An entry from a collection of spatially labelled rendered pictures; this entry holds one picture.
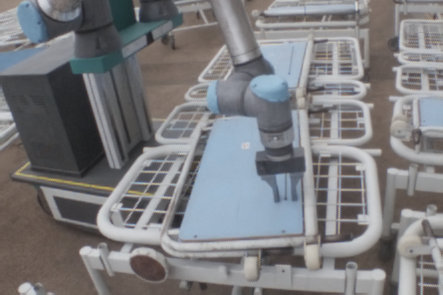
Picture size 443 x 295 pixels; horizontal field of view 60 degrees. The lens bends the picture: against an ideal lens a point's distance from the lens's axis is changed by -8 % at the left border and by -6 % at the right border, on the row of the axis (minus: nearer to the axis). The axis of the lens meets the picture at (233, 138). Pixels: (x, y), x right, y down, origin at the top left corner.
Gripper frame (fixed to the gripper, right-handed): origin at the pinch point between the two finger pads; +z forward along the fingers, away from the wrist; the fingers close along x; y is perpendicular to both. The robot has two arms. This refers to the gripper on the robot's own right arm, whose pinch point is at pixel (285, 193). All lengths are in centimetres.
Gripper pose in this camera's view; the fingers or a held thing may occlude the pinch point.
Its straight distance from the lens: 117.2
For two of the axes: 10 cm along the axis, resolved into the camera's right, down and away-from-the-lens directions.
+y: -1.1, 5.0, -8.6
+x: 9.8, -1.0, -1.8
